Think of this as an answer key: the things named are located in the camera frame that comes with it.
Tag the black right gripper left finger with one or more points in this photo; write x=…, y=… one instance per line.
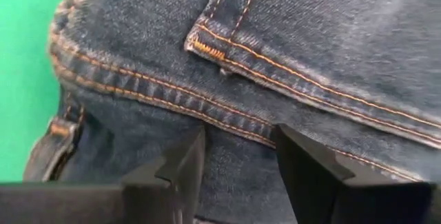
x=103, y=203

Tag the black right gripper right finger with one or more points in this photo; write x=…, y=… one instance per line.
x=361, y=205

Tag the green table mat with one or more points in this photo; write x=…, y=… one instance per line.
x=24, y=79

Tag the dark blue denim jeans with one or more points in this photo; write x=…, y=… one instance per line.
x=275, y=45

